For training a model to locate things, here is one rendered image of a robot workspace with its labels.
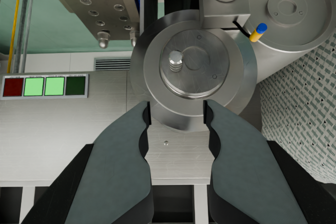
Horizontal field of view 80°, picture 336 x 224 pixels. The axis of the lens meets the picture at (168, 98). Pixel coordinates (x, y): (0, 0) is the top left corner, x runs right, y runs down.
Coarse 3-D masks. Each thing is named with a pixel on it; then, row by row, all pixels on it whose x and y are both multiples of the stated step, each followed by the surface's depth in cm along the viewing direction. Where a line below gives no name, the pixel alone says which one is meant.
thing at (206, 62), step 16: (192, 32) 22; (208, 32) 22; (176, 48) 22; (192, 48) 22; (208, 48) 22; (224, 48) 22; (160, 64) 21; (192, 64) 21; (208, 64) 22; (224, 64) 21; (176, 80) 21; (192, 80) 21; (208, 80) 21; (192, 96) 22
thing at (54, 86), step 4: (48, 80) 58; (52, 80) 58; (56, 80) 58; (60, 80) 58; (48, 84) 58; (52, 84) 58; (56, 84) 57; (60, 84) 57; (48, 88) 57; (52, 88) 57; (56, 88) 57; (60, 88) 57; (48, 92) 57; (52, 92) 57; (56, 92) 57; (60, 92) 57
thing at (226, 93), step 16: (160, 32) 24; (176, 32) 24; (224, 32) 24; (160, 48) 24; (144, 64) 23; (240, 64) 23; (160, 80) 23; (224, 80) 23; (240, 80) 23; (160, 96) 23; (176, 96) 22; (208, 96) 22; (224, 96) 22; (176, 112) 22; (192, 112) 22
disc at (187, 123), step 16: (176, 16) 25; (192, 16) 24; (144, 32) 24; (240, 32) 24; (144, 48) 24; (240, 48) 24; (256, 64) 23; (144, 80) 23; (256, 80) 23; (144, 96) 23; (240, 96) 23; (160, 112) 22; (176, 128) 22; (192, 128) 22
